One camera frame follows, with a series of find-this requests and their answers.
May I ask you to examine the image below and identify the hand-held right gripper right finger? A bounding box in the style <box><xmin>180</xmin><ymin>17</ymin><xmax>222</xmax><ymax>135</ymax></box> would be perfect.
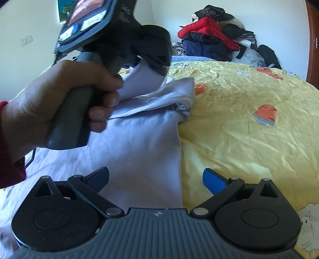
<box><xmin>191</xmin><ymin>168</ymin><xmax>282</xmax><ymax>220</ymax></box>

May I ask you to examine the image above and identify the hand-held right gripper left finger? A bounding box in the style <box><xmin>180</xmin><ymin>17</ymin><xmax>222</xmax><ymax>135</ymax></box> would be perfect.
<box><xmin>33</xmin><ymin>166</ymin><xmax>125</xmax><ymax>218</ymax></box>

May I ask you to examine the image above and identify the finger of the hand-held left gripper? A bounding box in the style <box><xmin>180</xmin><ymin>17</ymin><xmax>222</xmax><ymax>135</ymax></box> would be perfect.
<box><xmin>136</xmin><ymin>24</ymin><xmax>173</xmax><ymax>76</ymax></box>

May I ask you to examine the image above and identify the light lavender shirt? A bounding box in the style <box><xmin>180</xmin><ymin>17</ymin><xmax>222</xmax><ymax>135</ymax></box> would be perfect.
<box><xmin>0</xmin><ymin>61</ymin><xmax>196</xmax><ymax>252</ymax></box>

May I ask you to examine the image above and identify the person's left forearm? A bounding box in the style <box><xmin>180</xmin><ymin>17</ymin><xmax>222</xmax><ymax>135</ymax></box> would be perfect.
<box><xmin>0</xmin><ymin>100</ymin><xmax>27</xmax><ymax>189</ymax></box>

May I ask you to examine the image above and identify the pile of red dark clothes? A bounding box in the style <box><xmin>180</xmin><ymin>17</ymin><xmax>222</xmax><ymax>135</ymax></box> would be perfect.
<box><xmin>177</xmin><ymin>17</ymin><xmax>240</xmax><ymax>52</ymax></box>

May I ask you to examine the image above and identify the person's left hand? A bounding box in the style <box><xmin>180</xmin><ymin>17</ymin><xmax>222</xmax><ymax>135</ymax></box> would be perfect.
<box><xmin>0</xmin><ymin>60</ymin><xmax>124</xmax><ymax>165</ymax></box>

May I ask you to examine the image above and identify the checkered cloth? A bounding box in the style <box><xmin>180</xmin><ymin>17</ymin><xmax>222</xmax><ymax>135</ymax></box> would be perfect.
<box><xmin>172</xmin><ymin>42</ymin><xmax>186</xmax><ymax>57</ymax></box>

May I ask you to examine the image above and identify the blue blanket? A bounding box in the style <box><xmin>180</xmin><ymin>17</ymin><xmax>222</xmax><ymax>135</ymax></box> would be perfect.
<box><xmin>171</xmin><ymin>55</ymin><xmax>217</xmax><ymax>64</ymax></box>

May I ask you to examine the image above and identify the yellow printed bedsheet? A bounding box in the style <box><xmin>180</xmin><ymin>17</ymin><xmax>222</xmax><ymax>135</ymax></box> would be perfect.
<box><xmin>117</xmin><ymin>59</ymin><xmax>319</xmax><ymax>259</ymax></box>

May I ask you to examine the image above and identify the navy jacket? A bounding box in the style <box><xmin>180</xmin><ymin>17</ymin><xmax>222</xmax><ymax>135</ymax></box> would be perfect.
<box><xmin>183</xmin><ymin>38</ymin><xmax>233</xmax><ymax>62</ymax></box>

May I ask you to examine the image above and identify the black quilted jacket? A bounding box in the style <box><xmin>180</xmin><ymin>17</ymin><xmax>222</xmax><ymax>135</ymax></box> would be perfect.
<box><xmin>194</xmin><ymin>5</ymin><xmax>235</xmax><ymax>22</ymax></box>

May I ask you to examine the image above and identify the black garment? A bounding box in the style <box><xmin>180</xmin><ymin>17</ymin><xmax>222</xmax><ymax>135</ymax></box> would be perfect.
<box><xmin>221</xmin><ymin>24</ymin><xmax>255</xmax><ymax>60</ymax></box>

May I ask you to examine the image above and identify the white clothing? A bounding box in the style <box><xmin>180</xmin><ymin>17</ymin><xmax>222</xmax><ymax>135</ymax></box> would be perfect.
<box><xmin>239</xmin><ymin>37</ymin><xmax>267</xmax><ymax>68</ymax></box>

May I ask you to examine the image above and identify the black bag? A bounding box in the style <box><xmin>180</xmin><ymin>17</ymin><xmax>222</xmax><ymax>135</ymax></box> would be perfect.
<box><xmin>257</xmin><ymin>45</ymin><xmax>283</xmax><ymax>70</ymax></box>

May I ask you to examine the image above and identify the wooden door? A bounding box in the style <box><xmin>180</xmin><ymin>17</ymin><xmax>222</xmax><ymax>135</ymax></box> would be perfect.
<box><xmin>305</xmin><ymin>2</ymin><xmax>319</xmax><ymax>90</ymax></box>

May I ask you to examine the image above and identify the lotus wall poster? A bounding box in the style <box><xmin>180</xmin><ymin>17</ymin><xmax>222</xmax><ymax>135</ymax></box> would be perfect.
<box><xmin>57</xmin><ymin>0</ymin><xmax>76</xmax><ymax>23</ymax></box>

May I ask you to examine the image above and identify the black cable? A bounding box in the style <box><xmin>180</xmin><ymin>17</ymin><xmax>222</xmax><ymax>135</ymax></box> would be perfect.
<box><xmin>24</xmin><ymin>149</ymin><xmax>37</xmax><ymax>168</ymax></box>

